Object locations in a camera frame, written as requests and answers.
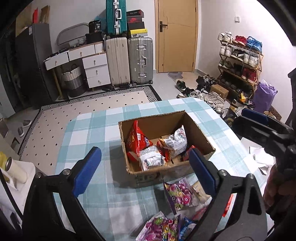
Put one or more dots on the right hand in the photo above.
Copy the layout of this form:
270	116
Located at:
276	184

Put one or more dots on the beige suitcase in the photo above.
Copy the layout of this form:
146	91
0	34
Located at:
118	61

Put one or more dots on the purple candy bag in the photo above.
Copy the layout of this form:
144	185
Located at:
180	195
160	227

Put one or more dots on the shoe rack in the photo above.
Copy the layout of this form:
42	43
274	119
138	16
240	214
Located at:
241	57

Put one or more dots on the white drawer desk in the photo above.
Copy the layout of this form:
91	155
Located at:
92	60

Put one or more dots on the silver suitcase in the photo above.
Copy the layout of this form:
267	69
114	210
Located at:
140	53

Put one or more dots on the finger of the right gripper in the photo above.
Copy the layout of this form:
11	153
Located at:
273	135
263	119

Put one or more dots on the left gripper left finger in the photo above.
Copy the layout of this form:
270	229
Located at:
41	218

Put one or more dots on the white red snack pack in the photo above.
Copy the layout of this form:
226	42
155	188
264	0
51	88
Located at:
151	157

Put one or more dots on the woven laundry basket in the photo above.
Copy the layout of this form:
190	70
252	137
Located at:
74	82

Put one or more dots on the wooden door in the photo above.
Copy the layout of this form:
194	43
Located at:
176	26

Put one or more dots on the teal suitcase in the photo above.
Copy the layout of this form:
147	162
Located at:
116	17

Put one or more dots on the black refrigerator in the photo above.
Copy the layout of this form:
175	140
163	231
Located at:
33	47

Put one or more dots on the small cardboard box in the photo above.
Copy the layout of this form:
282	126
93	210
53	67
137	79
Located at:
221	91

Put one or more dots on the purple plastic bag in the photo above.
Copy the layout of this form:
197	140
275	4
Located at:
263	96

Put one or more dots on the cream cookie pack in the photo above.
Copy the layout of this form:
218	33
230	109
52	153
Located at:
200	193

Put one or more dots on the white silver snack bag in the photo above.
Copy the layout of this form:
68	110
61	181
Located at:
174	144

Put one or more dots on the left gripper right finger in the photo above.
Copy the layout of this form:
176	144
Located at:
247	220

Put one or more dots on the white tumbler cup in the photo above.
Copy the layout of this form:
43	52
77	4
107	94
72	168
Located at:
15	171

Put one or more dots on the blue snack bag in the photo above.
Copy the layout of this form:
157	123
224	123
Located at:
186	228

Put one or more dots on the patterned floor rug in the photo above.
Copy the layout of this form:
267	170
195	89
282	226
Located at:
67	123

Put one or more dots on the large red chip bag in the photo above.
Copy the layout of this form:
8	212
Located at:
136	142

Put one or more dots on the stacked shoe boxes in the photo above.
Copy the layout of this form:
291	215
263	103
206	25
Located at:
135	24

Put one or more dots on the cardboard SF box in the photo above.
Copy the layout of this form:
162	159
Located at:
161	126

